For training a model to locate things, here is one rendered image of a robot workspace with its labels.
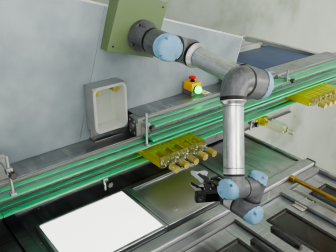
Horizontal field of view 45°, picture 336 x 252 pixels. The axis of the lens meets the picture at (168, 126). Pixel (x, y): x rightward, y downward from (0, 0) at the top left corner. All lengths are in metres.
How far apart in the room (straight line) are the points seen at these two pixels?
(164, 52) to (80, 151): 0.59
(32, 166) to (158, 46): 0.73
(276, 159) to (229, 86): 0.93
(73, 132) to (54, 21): 0.51
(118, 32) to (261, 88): 0.69
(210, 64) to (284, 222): 0.75
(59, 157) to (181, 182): 0.58
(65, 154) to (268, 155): 1.11
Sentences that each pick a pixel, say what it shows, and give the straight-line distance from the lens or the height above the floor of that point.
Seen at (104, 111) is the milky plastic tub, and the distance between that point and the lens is 1.96.
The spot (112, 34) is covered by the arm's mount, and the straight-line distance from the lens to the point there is 1.83.
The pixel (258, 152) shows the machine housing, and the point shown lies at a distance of 2.35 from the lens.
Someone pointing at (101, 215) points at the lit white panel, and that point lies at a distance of 1.78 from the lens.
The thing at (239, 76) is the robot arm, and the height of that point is 1.43.
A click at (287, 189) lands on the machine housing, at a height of 1.44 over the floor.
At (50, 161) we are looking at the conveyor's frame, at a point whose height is 0.84.
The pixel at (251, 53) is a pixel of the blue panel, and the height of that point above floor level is 0.40.
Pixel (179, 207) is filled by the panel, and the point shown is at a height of 1.25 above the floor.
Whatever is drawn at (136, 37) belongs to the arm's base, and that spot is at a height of 0.87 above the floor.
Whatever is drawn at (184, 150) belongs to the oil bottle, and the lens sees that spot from 1.93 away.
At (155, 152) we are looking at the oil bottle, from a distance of 1.90.
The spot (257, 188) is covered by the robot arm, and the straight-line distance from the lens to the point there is 1.53.
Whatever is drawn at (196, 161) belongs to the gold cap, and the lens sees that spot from 1.89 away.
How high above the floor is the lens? 2.34
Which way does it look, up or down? 45 degrees down
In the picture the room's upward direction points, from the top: 119 degrees clockwise
